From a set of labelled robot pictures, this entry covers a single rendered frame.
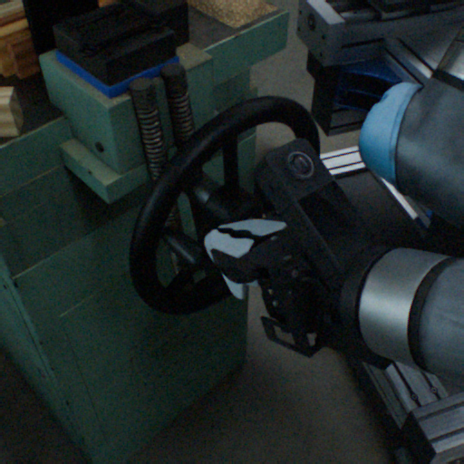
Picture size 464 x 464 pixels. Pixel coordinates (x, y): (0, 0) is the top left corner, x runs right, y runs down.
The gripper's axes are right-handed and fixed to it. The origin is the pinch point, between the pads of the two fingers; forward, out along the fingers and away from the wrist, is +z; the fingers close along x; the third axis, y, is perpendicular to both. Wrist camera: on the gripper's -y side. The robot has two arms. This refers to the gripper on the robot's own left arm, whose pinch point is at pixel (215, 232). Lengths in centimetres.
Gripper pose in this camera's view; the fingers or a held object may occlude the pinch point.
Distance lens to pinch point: 55.1
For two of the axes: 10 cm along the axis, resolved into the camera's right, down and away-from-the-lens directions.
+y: 3.0, 8.8, 3.7
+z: -5.9, -1.3, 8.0
